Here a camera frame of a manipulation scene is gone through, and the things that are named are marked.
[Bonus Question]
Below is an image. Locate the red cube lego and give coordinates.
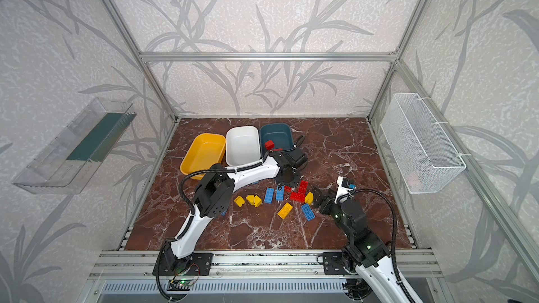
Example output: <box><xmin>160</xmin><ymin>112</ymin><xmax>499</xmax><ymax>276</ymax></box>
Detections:
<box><xmin>265</xmin><ymin>140</ymin><xmax>275</xmax><ymax>150</ymax></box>

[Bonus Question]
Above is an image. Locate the yellow long lego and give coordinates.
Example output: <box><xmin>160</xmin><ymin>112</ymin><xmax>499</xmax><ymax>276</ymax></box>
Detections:
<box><xmin>277</xmin><ymin>203</ymin><xmax>293</xmax><ymax>220</ymax></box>

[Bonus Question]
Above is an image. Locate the red lego cluster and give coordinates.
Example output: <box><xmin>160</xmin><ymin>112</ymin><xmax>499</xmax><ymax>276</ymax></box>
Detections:
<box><xmin>284</xmin><ymin>180</ymin><xmax>308</xmax><ymax>203</ymax></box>

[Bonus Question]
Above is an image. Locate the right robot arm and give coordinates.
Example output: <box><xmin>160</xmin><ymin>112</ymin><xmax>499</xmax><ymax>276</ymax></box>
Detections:
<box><xmin>314</xmin><ymin>189</ymin><xmax>422</xmax><ymax>302</ymax></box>

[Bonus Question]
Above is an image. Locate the blue lego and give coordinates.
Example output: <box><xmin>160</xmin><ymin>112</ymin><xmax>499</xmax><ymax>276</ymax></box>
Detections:
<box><xmin>276</xmin><ymin>185</ymin><xmax>285</xmax><ymax>201</ymax></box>
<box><xmin>300</xmin><ymin>203</ymin><xmax>315</xmax><ymax>222</ymax></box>
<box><xmin>264</xmin><ymin>188</ymin><xmax>275</xmax><ymax>204</ymax></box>

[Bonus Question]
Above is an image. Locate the blue lego centre right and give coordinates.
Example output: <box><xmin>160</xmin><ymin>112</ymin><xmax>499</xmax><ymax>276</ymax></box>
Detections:
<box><xmin>276</xmin><ymin>185</ymin><xmax>285</xmax><ymax>201</ymax></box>

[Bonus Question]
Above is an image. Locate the dark teal plastic bin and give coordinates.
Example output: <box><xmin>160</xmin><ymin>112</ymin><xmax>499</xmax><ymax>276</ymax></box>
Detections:
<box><xmin>259</xmin><ymin>123</ymin><xmax>294</xmax><ymax>155</ymax></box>

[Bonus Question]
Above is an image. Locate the blue lego centre left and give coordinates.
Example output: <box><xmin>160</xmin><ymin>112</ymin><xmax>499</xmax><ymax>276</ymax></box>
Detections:
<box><xmin>264</xmin><ymin>188</ymin><xmax>275</xmax><ymax>204</ymax></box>

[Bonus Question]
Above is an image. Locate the white plastic bin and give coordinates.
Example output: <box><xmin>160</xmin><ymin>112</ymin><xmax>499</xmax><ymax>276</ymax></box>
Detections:
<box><xmin>225</xmin><ymin>126</ymin><xmax>261</xmax><ymax>167</ymax></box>

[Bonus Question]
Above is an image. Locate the yellow sloped lego pair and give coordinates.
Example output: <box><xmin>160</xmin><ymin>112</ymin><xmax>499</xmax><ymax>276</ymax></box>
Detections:
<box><xmin>246</xmin><ymin>195</ymin><xmax>262</xmax><ymax>208</ymax></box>

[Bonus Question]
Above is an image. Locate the yellow sloped lego left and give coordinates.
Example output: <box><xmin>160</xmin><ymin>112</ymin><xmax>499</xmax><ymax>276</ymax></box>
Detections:
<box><xmin>234</xmin><ymin>196</ymin><xmax>246</xmax><ymax>208</ymax></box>

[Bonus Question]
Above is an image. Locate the yellow plastic bin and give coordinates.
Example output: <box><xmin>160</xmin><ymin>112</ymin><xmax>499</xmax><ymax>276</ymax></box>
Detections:
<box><xmin>181</xmin><ymin>133</ymin><xmax>226</xmax><ymax>175</ymax></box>

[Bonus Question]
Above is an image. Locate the green circuit board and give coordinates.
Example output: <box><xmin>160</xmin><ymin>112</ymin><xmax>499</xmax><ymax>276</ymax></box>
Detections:
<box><xmin>167</xmin><ymin>279</ymin><xmax>197</xmax><ymax>292</ymax></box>

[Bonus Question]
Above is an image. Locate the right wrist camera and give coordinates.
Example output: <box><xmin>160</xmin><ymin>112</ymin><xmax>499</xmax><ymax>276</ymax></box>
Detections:
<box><xmin>335</xmin><ymin>176</ymin><xmax>356</xmax><ymax>203</ymax></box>

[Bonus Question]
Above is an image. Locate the white wire mesh basket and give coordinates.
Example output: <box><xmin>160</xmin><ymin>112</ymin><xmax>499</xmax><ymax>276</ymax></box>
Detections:
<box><xmin>381</xmin><ymin>93</ymin><xmax>467</xmax><ymax>194</ymax></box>

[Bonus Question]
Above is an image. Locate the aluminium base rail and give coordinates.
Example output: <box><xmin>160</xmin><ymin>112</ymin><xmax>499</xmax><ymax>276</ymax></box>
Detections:
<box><xmin>88</xmin><ymin>249</ymin><xmax>443</xmax><ymax>280</ymax></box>

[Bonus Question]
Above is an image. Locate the clear acrylic wall shelf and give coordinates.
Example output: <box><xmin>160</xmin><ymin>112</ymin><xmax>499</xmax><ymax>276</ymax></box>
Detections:
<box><xmin>12</xmin><ymin>98</ymin><xmax>137</xmax><ymax>195</ymax></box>

